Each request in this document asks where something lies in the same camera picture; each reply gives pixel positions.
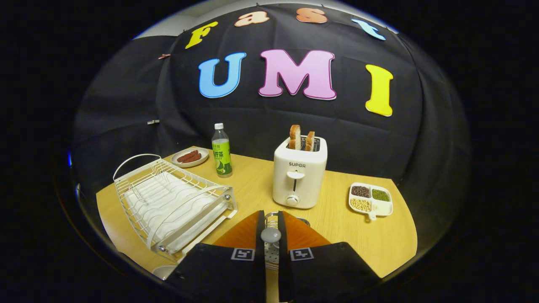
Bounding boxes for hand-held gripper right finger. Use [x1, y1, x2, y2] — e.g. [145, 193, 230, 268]
[277, 210, 382, 303]

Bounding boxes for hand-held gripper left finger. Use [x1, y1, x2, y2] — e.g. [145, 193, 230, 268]
[168, 210, 267, 303]

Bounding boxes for metal wire basket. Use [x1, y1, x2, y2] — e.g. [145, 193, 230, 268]
[264, 212, 311, 270]

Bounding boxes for spoon with red striped handle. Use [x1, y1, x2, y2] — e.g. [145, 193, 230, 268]
[260, 227, 281, 245]

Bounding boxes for white wire dish rack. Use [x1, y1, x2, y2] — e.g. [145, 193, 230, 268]
[113, 154, 238, 258]

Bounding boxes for white divided dish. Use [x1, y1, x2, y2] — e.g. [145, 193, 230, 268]
[348, 182, 393, 221]

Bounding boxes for small beige plate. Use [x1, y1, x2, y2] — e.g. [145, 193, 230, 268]
[171, 147, 209, 168]

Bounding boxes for white drip tray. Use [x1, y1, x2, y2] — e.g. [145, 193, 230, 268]
[124, 172, 228, 253]

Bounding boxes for white toaster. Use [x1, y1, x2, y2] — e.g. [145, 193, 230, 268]
[272, 136, 328, 209]

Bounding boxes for green label drink bottle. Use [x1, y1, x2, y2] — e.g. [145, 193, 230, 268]
[211, 123, 233, 178]

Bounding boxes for black backdrop cloth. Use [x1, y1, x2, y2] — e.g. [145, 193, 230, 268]
[72, 4, 470, 236]

